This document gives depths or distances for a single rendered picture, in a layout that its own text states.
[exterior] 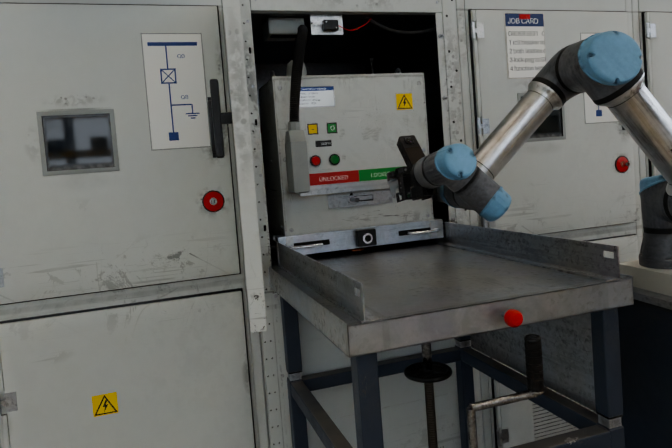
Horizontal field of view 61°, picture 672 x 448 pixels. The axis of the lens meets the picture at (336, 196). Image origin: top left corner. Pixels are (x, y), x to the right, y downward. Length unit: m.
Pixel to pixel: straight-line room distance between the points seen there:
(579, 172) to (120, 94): 1.46
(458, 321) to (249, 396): 0.80
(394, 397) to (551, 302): 0.80
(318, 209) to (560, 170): 0.83
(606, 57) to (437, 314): 0.65
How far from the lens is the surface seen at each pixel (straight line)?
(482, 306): 1.10
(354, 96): 1.75
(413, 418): 1.91
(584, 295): 1.24
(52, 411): 1.69
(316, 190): 1.66
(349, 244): 1.73
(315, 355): 1.73
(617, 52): 1.36
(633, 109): 1.40
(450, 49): 1.87
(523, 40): 1.99
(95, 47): 1.61
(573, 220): 2.08
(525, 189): 1.95
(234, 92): 1.00
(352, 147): 1.74
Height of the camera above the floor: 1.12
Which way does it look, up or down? 3 degrees down
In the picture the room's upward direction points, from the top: 4 degrees counter-clockwise
